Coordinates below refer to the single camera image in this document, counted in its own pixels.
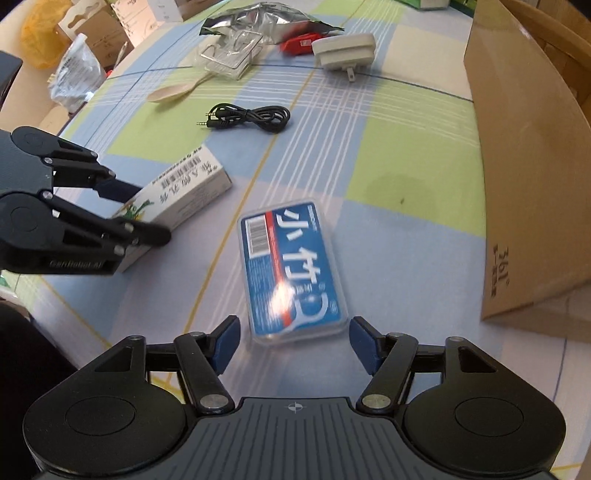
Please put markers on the beige plastic spoon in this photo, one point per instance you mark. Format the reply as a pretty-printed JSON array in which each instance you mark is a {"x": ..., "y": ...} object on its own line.
[{"x": 174, "y": 92}]

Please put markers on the red candy packet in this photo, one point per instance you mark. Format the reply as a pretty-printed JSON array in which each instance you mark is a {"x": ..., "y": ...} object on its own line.
[{"x": 300, "y": 45}]

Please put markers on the plaid tablecloth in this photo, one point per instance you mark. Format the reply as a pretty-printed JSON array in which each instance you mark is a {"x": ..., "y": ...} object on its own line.
[{"x": 392, "y": 161}]

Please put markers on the blue label plastic case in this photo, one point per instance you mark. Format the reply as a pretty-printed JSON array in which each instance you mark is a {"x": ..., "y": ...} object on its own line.
[{"x": 292, "y": 285}]

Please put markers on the silver foil bag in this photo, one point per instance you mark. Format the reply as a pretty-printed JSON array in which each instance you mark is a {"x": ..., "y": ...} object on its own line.
[{"x": 275, "y": 21}]

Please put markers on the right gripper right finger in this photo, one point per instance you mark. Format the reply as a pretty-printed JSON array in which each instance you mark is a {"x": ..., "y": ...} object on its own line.
[{"x": 388, "y": 359}]

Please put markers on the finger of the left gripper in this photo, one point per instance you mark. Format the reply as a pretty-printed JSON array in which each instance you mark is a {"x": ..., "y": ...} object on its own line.
[
  {"x": 119, "y": 231},
  {"x": 91, "y": 175}
]

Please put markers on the small white floral medicine box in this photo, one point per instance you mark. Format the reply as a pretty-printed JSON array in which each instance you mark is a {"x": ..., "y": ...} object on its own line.
[{"x": 178, "y": 193}]

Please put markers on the yellow plastic bag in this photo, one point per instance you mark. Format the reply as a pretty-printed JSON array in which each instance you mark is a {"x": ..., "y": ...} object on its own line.
[{"x": 42, "y": 43}]

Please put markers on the green tissue pack stack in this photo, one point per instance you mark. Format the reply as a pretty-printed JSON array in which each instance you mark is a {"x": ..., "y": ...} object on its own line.
[{"x": 466, "y": 7}]

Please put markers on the white power adapter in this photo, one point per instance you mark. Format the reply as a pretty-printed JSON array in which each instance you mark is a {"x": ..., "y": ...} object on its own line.
[{"x": 346, "y": 53}]

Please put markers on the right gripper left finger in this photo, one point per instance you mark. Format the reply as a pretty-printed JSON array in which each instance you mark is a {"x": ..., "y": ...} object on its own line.
[{"x": 202, "y": 358}]

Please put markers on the clear printed plastic bag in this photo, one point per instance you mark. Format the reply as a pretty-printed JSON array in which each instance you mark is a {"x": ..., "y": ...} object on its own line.
[{"x": 77, "y": 77}]

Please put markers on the brown cardboard box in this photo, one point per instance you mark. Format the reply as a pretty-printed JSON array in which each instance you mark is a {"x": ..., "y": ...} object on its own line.
[{"x": 530, "y": 81}]

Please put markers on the white appliance box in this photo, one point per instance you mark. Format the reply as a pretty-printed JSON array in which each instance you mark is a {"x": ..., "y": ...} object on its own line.
[{"x": 165, "y": 10}]

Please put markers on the brown carton with hang tab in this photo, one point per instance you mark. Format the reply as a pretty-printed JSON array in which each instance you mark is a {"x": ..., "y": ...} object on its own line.
[{"x": 105, "y": 36}]

